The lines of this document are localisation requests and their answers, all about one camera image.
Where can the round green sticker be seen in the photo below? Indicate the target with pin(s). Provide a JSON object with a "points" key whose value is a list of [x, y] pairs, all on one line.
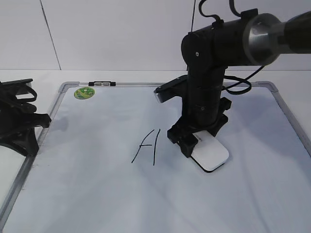
{"points": [[84, 93]]}

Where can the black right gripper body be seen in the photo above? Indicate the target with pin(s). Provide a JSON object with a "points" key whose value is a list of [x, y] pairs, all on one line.
{"points": [[186, 127]]}

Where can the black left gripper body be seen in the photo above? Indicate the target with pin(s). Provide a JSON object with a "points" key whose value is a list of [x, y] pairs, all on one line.
{"points": [[15, 118]]}

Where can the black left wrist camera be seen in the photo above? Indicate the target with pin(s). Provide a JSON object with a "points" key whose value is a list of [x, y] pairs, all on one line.
{"points": [[9, 91]]}

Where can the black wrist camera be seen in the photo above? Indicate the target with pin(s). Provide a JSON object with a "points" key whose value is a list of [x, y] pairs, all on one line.
{"points": [[9, 91], [176, 88]]}

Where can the white whiteboard with aluminium frame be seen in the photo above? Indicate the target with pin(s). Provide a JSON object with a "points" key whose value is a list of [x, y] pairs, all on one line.
{"points": [[107, 166]]}

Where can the white eraser with black felt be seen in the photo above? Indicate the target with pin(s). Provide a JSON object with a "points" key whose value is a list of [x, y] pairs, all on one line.
{"points": [[209, 153]]}

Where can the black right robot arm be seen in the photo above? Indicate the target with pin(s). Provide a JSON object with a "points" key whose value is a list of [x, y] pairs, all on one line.
{"points": [[252, 40]]}

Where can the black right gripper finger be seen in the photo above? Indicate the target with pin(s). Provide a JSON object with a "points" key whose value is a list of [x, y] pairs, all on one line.
{"points": [[213, 131], [187, 145]]}

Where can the black and silver hanging clip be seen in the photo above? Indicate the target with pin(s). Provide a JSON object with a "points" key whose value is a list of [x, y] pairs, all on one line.
{"points": [[102, 83]]}

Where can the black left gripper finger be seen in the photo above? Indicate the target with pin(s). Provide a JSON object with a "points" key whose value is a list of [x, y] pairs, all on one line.
{"points": [[24, 143]]}

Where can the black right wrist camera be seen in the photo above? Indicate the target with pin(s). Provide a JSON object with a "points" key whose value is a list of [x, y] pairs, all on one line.
{"points": [[176, 88]]}

